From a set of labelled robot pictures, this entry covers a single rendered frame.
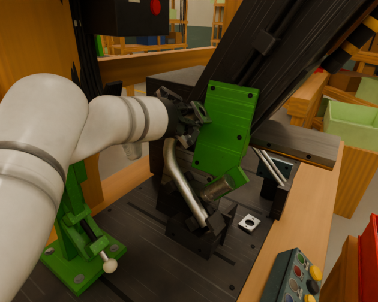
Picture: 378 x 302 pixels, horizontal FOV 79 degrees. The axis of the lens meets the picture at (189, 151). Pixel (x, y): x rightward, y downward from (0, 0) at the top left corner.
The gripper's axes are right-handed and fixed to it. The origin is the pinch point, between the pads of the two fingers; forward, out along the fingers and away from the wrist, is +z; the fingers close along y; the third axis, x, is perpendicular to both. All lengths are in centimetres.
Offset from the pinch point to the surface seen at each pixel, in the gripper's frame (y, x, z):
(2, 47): 23.1, 13.6, -25.3
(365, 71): 48, -141, 828
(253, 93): -2.5, -13.1, 2.9
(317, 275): -41.7, -5.5, 5.6
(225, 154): -10.8, -1.4, 2.9
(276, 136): -12.2, -9.2, 18.7
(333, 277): -63, 2, 41
